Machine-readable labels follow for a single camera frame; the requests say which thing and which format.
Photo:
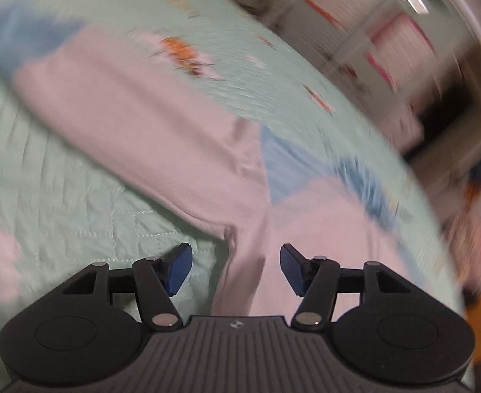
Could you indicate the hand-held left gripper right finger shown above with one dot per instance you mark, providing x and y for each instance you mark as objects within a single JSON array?
[{"x": 291, "y": 268}]

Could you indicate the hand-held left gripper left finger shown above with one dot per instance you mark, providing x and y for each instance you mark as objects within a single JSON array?
[{"x": 181, "y": 266}]

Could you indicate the blue and white hoodie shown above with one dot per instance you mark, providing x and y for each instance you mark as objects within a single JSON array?
[{"x": 142, "y": 139}]

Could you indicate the green quilted bedspread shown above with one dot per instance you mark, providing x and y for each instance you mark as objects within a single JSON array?
[{"x": 60, "y": 196}]

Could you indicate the pink bordered poster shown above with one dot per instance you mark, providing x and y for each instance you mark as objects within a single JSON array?
[{"x": 404, "y": 49}]

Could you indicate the white sliding door wardrobe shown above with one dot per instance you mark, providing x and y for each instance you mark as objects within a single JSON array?
[{"x": 461, "y": 49}]

